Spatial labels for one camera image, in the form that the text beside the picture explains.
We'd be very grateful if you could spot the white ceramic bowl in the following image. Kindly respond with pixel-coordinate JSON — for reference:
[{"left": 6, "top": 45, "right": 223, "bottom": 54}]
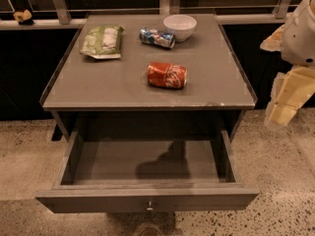
[{"left": 163, "top": 14, "right": 197, "bottom": 42}]

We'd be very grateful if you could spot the crushed red cola can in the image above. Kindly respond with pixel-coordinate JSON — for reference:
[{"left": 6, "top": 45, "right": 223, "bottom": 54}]
[{"left": 147, "top": 62, "right": 187, "bottom": 89}]

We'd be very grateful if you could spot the metal window railing frame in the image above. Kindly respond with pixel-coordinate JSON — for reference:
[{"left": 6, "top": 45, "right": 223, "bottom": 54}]
[{"left": 0, "top": 0, "right": 301, "bottom": 30}]

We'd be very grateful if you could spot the grey wooden drawer cabinet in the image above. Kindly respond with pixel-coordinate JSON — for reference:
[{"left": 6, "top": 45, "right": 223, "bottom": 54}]
[{"left": 40, "top": 14, "right": 257, "bottom": 136}]

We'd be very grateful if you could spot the grey top drawer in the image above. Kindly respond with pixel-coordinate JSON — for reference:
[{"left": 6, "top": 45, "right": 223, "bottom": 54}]
[{"left": 35, "top": 130, "right": 259, "bottom": 213}]

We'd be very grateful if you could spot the metal drawer knob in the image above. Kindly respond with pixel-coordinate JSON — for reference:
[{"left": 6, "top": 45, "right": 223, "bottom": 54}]
[{"left": 146, "top": 201, "right": 156, "bottom": 213}]

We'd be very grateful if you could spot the crushed blue soda can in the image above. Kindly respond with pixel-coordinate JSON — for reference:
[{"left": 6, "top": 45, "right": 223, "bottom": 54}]
[{"left": 139, "top": 28, "right": 175, "bottom": 49}]

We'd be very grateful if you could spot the small yellow black object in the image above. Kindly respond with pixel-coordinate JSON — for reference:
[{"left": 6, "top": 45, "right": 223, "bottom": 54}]
[{"left": 13, "top": 9, "right": 33, "bottom": 25}]

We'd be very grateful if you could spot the green snack bag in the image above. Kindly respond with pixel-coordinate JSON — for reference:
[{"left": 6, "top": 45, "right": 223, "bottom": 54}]
[{"left": 80, "top": 26, "right": 124, "bottom": 59}]

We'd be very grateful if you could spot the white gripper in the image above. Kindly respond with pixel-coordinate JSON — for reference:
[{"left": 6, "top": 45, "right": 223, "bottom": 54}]
[{"left": 260, "top": 0, "right": 315, "bottom": 131}]

